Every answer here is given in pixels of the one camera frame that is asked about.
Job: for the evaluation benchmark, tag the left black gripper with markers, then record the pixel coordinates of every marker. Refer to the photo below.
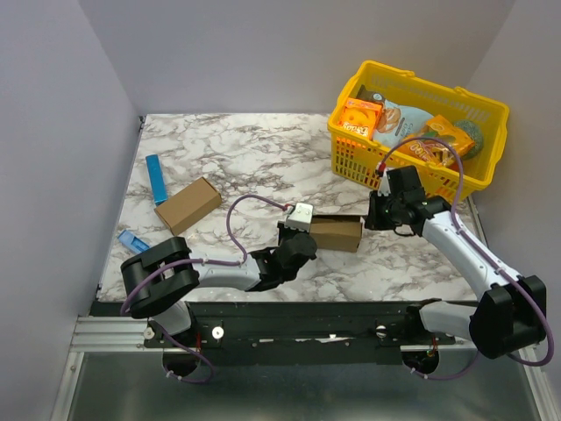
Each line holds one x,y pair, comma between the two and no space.
283,231

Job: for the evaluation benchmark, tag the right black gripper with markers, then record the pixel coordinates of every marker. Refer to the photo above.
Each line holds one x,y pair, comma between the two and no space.
373,212

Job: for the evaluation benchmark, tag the brown cardboard box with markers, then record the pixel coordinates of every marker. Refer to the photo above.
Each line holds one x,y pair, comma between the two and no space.
188,206
341,233

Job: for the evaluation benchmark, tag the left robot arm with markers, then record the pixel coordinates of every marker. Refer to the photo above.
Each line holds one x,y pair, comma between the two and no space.
157,280

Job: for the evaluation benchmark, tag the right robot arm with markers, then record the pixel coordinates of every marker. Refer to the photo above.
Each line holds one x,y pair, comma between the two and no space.
510,313

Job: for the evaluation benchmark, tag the orange snack box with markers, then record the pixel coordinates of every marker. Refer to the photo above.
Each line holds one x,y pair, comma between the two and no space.
361,117

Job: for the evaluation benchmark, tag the folded brown cardboard box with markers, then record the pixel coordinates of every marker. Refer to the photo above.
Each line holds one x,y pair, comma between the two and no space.
188,206

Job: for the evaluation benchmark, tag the long blue box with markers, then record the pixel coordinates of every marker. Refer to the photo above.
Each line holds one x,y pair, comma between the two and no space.
156,178

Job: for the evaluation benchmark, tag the small blue box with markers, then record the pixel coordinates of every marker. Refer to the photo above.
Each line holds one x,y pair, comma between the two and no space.
133,243

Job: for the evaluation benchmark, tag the orange gummy candy bag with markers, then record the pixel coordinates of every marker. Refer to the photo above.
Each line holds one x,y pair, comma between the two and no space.
438,142

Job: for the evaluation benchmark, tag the light blue chips bag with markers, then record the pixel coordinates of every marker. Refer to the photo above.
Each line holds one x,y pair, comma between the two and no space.
397,122

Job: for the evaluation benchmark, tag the yellow plastic basket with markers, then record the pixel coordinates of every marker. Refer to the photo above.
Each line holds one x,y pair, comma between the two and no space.
356,158

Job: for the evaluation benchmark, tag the green round sponge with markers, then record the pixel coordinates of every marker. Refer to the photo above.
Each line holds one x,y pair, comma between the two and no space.
474,133

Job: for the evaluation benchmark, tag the dark snack packet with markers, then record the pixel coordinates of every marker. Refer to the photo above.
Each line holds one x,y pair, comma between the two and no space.
371,96

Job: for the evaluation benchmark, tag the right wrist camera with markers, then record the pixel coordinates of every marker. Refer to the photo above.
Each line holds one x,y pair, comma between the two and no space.
384,188

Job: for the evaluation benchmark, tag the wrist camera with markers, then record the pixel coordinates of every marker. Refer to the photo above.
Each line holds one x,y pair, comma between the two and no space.
299,217
384,188

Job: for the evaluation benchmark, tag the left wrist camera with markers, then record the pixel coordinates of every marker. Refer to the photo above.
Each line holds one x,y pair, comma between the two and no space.
299,217

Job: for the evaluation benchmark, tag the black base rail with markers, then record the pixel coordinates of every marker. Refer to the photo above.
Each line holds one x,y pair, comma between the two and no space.
289,334

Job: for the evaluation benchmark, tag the aluminium frame rail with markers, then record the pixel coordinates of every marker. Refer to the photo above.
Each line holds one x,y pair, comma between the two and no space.
108,335

